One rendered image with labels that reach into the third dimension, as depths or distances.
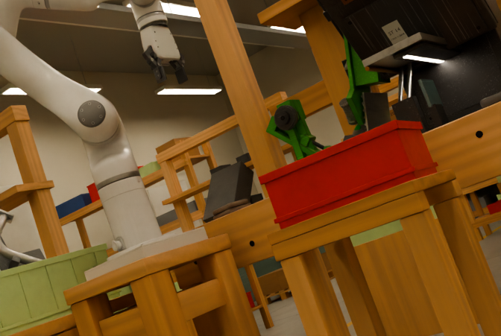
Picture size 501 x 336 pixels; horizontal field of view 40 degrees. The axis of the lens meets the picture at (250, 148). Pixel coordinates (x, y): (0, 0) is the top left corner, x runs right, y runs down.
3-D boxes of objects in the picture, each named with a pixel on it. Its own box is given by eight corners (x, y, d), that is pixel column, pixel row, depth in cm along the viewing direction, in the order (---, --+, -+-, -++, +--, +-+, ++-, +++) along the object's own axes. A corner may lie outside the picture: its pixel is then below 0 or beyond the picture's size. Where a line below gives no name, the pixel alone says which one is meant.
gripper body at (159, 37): (156, 33, 200) (168, 68, 198) (131, 30, 191) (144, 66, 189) (174, 21, 196) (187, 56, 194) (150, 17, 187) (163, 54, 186)
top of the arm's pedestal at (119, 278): (147, 274, 158) (142, 258, 159) (66, 306, 177) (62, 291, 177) (232, 246, 184) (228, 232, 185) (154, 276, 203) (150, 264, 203)
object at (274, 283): (306, 292, 1051) (296, 264, 1058) (263, 305, 1091) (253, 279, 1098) (338, 276, 1155) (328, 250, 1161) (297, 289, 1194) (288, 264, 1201)
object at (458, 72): (528, 103, 184) (479, -11, 189) (424, 145, 200) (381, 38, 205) (540, 103, 199) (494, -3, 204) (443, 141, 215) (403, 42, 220)
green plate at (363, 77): (379, 100, 188) (369, 24, 188) (351, 104, 193) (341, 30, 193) (394, 99, 198) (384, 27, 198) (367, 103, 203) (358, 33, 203)
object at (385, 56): (424, 43, 163) (419, 31, 164) (365, 71, 172) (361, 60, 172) (468, 52, 196) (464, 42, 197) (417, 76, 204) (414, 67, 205)
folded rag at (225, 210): (213, 221, 200) (209, 211, 200) (235, 214, 205) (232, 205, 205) (230, 213, 192) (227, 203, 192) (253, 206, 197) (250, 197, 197)
